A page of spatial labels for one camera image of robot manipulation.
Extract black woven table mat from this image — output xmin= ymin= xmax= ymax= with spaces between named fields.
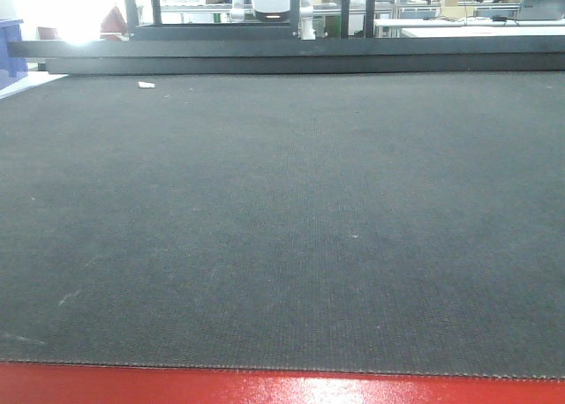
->
xmin=1 ymin=71 xmax=564 ymax=378

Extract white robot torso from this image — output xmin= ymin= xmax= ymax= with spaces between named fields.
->
xmin=230 ymin=0 xmax=316 ymax=41

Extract red object by window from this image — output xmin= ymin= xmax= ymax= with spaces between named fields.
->
xmin=100 ymin=6 xmax=129 ymax=41

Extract white background table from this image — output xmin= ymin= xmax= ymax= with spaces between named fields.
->
xmin=374 ymin=19 xmax=564 ymax=38

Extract blue plastic crate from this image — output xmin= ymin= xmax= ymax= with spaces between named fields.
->
xmin=0 ymin=18 xmax=28 ymax=90

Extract grey laptop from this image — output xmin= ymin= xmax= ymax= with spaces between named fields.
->
xmin=516 ymin=0 xmax=564 ymax=21

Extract black metal frame rail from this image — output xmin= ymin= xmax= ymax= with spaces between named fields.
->
xmin=7 ymin=0 xmax=564 ymax=75

